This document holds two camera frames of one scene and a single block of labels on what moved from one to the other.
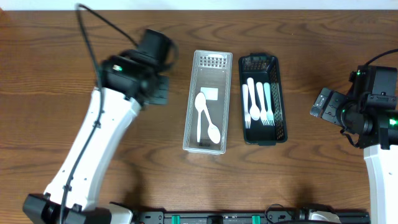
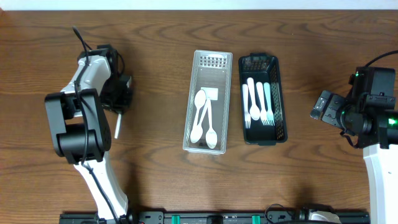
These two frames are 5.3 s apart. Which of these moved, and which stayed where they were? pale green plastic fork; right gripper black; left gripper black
Moved: left gripper black
Stayed: right gripper black; pale green plastic fork
